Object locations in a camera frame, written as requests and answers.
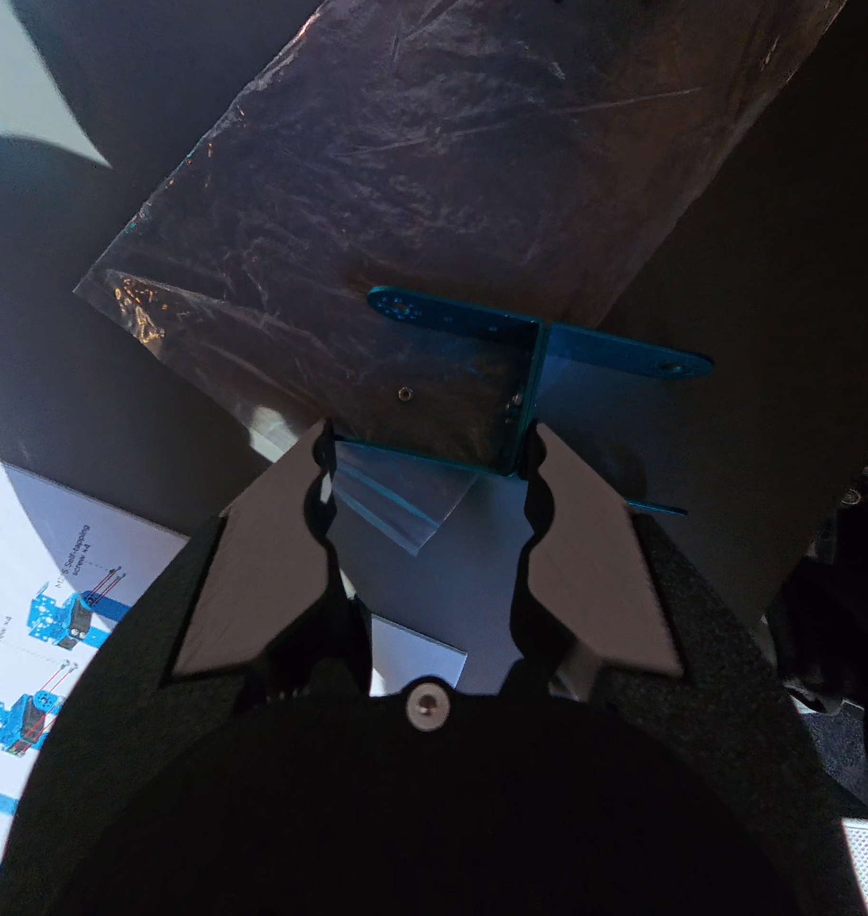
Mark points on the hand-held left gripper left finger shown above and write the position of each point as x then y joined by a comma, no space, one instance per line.
255,573

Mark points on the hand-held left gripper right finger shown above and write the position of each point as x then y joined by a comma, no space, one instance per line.
599,573

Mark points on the blue metal bracket assembly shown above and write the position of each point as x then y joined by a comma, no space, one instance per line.
463,318

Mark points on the tiny clear zip bag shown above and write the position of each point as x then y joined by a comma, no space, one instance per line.
406,501

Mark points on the small white paper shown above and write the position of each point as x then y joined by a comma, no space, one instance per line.
420,656

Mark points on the white instruction sheet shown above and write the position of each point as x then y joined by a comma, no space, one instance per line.
48,601

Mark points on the large clear plastic bag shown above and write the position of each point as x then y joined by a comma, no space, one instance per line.
477,172

